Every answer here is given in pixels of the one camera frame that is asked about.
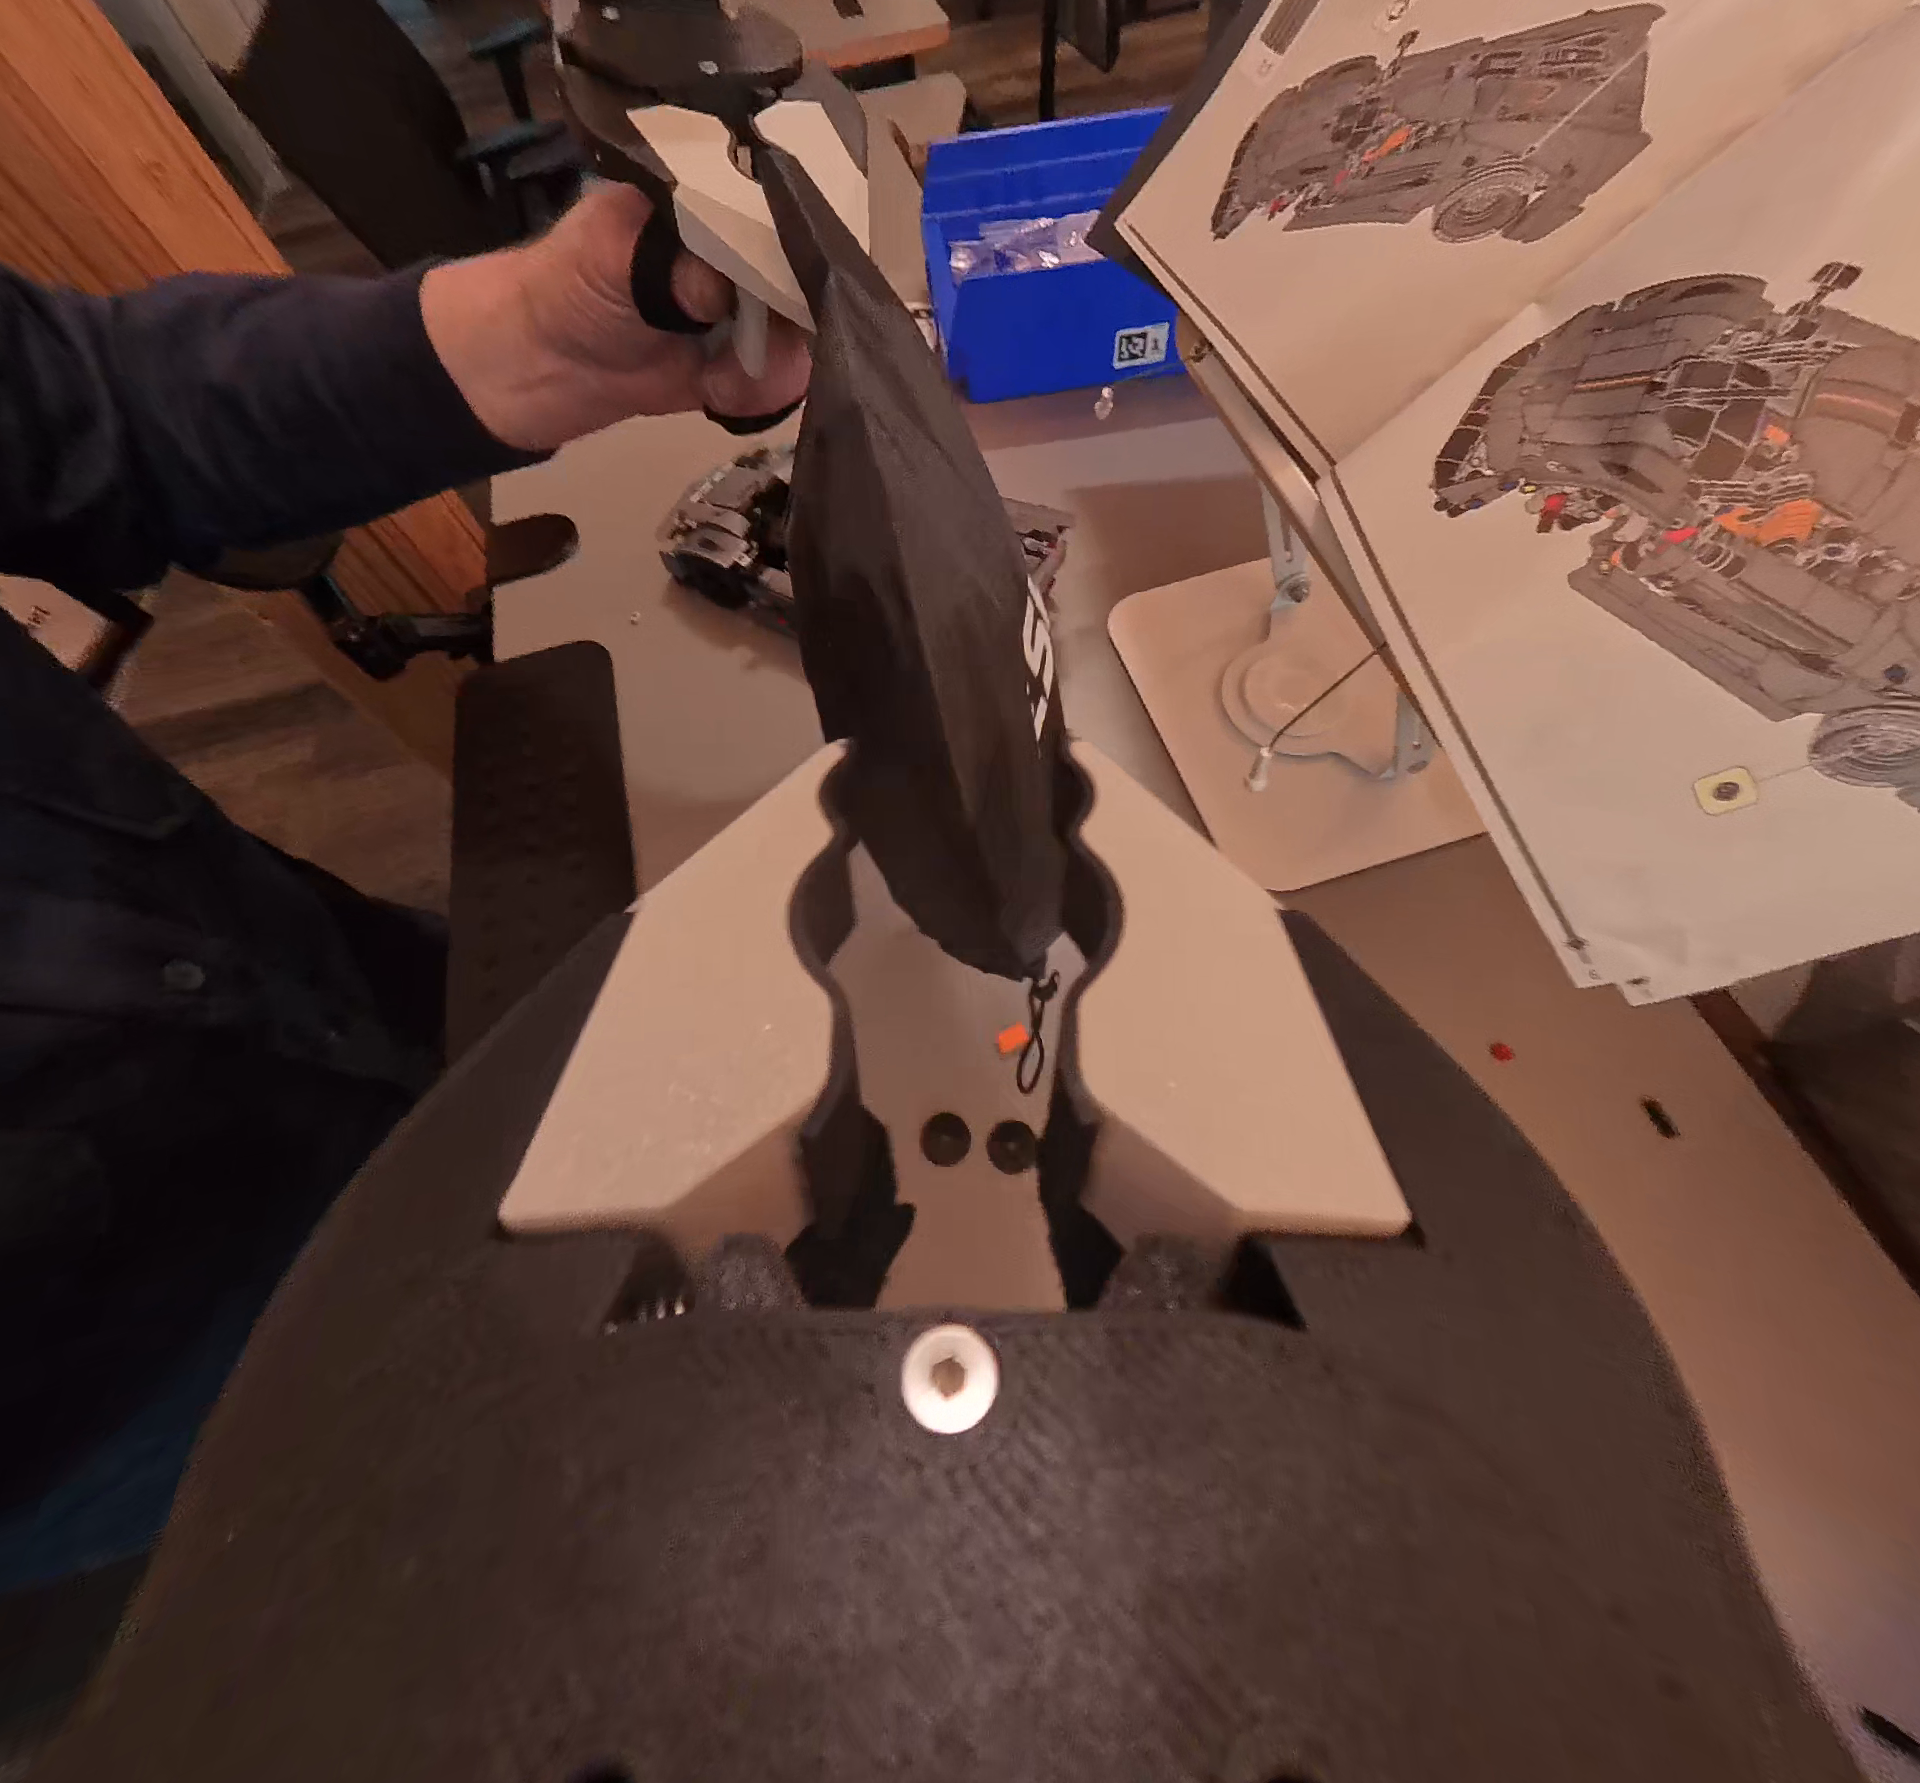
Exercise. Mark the person's left forearm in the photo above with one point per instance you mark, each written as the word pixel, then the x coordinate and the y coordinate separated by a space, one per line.
pixel 224 418

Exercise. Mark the person's left hand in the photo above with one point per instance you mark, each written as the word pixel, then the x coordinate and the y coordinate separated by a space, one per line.
pixel 555 329

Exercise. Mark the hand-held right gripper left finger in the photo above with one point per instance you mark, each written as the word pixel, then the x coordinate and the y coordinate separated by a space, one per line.
pixel 676 1063

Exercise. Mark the black perforated chair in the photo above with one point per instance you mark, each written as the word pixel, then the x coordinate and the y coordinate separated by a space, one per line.
pixel 532 839

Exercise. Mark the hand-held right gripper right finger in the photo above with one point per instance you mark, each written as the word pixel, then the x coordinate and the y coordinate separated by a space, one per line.
pixel 1245 1063

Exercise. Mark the white instruction booklet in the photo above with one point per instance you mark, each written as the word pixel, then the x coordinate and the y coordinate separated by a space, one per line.
pixel 1499 313

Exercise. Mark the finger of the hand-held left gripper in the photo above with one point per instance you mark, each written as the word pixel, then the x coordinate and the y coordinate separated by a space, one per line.
pixel 822 171
pixel 705 193

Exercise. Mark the white stand base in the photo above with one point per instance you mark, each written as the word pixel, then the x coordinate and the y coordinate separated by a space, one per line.
pixel 1200 703

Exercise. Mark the clear plastic bags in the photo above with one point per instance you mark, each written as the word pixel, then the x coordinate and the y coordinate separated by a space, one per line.
pixel 1020 245

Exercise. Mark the grey toy brick car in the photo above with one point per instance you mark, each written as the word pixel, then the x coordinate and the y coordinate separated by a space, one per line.
pixel 718 538

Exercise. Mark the black round brick piece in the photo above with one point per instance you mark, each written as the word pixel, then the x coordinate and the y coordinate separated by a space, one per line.
pixel 944 1138
pixel 1009 1143

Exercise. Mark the person's dark jacket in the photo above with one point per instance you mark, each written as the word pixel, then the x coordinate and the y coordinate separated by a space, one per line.
pixel 150 1063

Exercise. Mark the black office chair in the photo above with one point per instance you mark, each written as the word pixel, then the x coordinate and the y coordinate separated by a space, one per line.
pixel 346 88

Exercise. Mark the blue plastic bin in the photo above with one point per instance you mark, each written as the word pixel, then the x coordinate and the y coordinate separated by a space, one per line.
pixel 1035 329

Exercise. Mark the small black brick piece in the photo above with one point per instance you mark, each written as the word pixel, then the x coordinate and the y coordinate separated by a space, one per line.
pixel 1657 1115

